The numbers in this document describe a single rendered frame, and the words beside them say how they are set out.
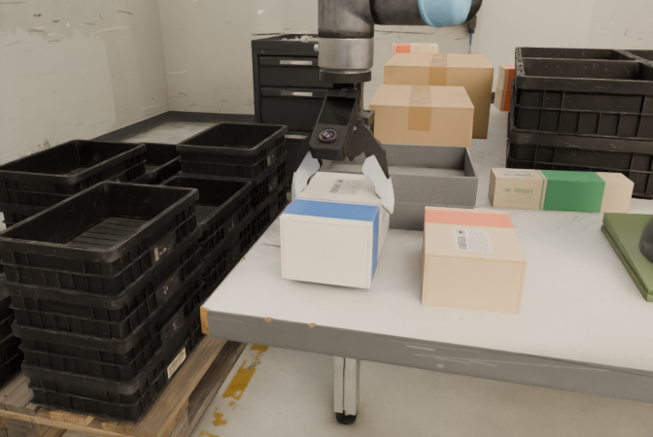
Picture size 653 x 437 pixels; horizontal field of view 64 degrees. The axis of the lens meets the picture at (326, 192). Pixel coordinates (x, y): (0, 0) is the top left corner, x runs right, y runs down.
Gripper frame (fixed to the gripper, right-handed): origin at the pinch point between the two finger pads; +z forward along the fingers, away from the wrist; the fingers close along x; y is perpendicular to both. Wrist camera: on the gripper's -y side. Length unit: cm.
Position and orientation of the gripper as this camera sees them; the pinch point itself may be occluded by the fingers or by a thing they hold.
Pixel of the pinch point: (340, 212)
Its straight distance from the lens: 76.2
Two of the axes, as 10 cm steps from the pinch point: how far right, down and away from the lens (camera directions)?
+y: 2.3, -3.2, 9.2
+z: 0.0, 9.4, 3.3
